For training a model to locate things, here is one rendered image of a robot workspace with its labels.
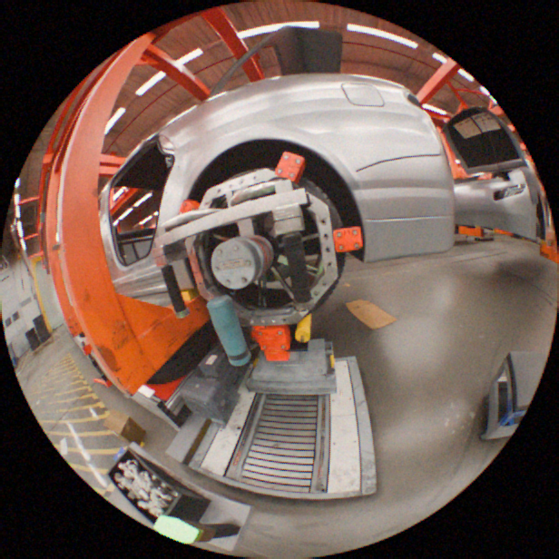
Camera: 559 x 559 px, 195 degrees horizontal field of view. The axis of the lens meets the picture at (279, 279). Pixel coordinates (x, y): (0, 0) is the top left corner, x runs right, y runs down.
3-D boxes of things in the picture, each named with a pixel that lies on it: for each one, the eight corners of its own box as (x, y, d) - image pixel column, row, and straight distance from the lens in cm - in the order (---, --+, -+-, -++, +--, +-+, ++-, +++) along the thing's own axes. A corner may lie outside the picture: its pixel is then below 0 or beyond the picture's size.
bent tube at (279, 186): (299, 205, 52) (292, 172, 54) (292, 191, 33) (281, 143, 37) (246, 218, 55) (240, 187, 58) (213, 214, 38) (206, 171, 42)
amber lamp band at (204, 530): (217, 530, 38) (204, 530, 34) (210, 542, 39) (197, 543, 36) (195, 520, 39) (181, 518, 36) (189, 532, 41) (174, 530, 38)
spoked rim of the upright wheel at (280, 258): (318, 294, 89) (323, 197, 84) (319, 316, 69) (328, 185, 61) (232, 288, 100) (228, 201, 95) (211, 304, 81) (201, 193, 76)
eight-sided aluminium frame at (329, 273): (338, 310, 66) (317, 163, 61) (341, 319, 60) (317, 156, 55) (219, 320, 81) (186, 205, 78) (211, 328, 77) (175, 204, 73)
